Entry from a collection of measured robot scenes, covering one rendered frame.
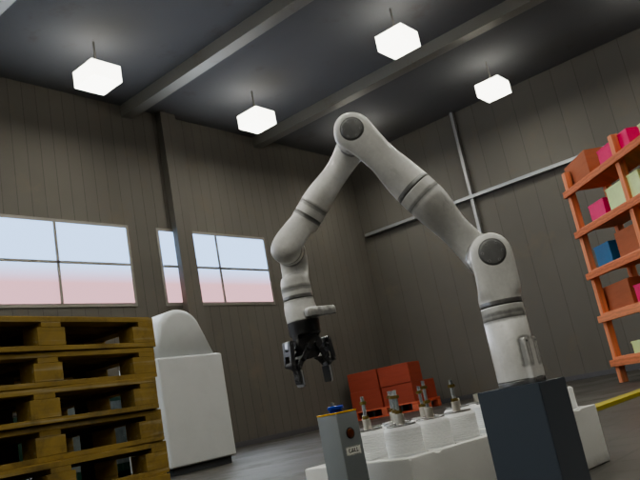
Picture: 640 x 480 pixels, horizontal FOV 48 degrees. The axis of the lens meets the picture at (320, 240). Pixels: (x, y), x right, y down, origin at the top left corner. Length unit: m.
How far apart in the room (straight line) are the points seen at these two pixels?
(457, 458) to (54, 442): 2.12
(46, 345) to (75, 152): 7.37
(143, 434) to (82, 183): 7.11
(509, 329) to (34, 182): 9.05
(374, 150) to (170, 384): 5.28
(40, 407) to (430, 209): 2.32
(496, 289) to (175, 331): 5.53
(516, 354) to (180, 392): 5.42
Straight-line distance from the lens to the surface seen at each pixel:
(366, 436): 1.90
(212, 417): 6.96
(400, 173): 1.62
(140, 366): 3.89
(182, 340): 6.93
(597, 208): 8.30
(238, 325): 11.69
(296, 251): 1.63
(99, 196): 10.68
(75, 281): 10.03
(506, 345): 1.56
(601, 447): 2.52
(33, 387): 3.49
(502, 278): 1.57
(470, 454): 1.94
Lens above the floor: 0.33
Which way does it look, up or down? 13 degrees up
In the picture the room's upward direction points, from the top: 11 degrees counter-clockwise
